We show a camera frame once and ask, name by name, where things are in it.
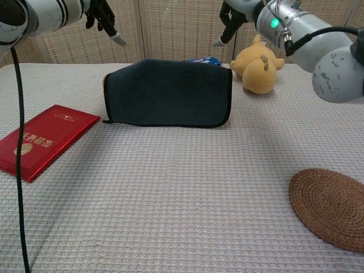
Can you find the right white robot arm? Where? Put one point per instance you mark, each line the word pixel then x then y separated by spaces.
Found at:
pixel 327 57

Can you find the yellow towel with black trim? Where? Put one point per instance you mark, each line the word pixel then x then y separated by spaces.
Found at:
pixel 170 94

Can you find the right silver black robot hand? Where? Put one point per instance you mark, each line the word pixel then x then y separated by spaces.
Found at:
pixel 237 11

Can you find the red certificate booklet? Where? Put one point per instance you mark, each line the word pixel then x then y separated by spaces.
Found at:
pixel 54 136

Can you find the white woven tablecloth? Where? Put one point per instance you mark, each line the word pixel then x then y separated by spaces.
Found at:
pixel 182 185

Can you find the blue toothpaste box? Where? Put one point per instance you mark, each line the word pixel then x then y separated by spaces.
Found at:
pixel 206 61

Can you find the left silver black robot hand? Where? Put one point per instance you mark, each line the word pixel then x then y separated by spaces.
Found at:
pixel 102 14

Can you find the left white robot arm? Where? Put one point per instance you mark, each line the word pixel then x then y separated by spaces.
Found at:
pixel 42 14

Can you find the yellow plush toy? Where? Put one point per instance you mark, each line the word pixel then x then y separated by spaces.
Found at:
pixel 258 75

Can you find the brown woven rattan coaster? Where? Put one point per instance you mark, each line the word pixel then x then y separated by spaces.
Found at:
pixel 330 204

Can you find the beige woven folding screen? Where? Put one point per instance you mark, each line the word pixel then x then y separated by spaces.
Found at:
pixel 170 28

